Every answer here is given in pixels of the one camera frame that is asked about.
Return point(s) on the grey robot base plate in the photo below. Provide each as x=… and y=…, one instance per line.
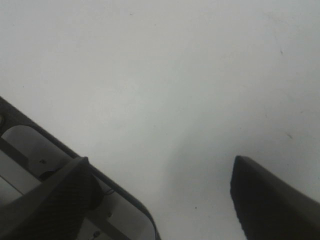
x=29, y=155

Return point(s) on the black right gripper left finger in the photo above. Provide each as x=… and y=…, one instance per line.
x=53, y=210

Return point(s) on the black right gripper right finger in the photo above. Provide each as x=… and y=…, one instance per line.
x=268, y=208

